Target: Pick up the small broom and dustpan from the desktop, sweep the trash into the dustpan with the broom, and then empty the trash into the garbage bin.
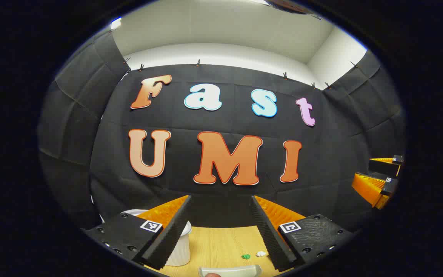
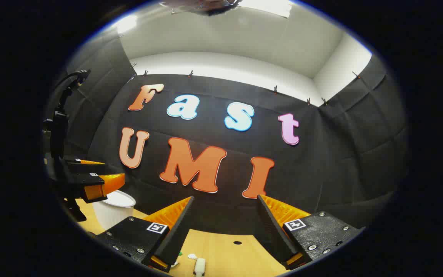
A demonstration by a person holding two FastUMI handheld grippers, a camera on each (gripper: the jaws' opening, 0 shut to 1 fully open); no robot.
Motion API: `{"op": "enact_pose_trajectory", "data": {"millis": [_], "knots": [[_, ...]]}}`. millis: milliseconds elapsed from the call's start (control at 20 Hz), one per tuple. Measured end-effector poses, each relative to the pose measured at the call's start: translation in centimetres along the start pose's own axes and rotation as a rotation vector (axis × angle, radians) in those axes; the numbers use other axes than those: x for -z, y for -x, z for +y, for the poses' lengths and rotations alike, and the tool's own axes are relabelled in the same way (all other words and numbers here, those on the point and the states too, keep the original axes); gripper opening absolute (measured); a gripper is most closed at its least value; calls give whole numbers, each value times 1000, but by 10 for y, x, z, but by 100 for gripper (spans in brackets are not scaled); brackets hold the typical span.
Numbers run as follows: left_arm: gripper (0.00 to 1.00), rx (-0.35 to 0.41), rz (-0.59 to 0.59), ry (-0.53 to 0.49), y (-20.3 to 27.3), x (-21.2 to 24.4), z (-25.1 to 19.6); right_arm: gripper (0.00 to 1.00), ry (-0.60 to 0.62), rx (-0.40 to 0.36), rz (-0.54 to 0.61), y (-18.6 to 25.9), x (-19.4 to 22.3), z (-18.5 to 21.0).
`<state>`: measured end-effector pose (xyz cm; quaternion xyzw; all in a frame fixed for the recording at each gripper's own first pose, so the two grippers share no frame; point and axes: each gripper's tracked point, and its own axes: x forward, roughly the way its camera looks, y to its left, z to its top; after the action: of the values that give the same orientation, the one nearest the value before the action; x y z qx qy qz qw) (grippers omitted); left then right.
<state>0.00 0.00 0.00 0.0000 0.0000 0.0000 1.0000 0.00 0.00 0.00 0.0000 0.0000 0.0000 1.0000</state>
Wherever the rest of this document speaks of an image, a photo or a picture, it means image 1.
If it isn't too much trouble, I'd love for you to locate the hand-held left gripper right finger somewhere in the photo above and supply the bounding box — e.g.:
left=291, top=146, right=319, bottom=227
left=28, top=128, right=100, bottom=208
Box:
left=249, top=195, right=356, bottom=272

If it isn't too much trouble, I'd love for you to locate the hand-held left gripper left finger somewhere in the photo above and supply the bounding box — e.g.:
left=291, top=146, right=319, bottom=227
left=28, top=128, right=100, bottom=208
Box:
left=82, top=195, right=192, bottom=270

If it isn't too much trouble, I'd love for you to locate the white ribbed garbage bin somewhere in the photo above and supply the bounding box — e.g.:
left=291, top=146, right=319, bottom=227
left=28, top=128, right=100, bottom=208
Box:
left=123, top=209, right=192, bottom=267

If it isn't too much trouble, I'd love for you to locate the grey plastic dustpan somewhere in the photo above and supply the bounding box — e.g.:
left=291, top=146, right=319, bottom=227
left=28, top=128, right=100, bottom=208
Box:
left=198, top=264, right=263, bottom=277

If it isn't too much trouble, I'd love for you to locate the wooden desktop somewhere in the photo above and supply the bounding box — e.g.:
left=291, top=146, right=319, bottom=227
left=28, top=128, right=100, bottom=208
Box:
left=154, top=225, right=295, bottom=277

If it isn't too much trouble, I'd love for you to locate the black backdrop cloth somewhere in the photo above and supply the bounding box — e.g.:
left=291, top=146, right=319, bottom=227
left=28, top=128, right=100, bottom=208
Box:
left=37, top=31, right=406, bottom=231

